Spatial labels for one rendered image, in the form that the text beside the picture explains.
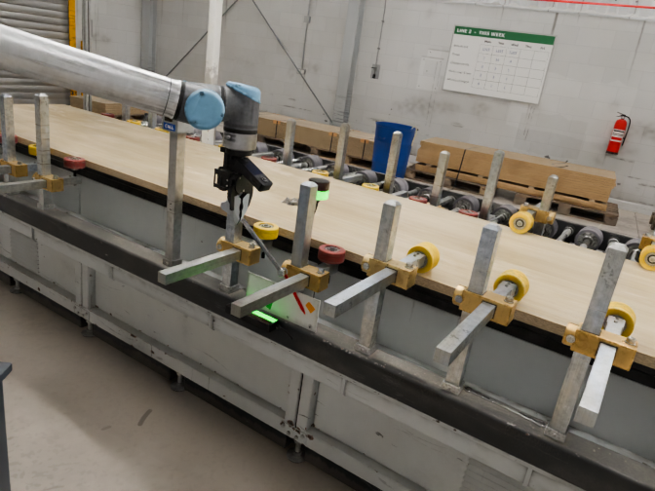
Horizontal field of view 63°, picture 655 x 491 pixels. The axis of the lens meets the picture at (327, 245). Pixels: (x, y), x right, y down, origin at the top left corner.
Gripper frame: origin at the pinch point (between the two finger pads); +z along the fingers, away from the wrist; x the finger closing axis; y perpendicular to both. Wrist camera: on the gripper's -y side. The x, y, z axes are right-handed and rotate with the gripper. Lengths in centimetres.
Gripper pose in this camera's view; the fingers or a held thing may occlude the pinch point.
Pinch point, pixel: (238, 220)
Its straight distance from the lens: 152.6
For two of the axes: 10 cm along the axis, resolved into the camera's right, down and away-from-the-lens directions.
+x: -5.4, 2.1, -8.2
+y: -8.3, -2.9, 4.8
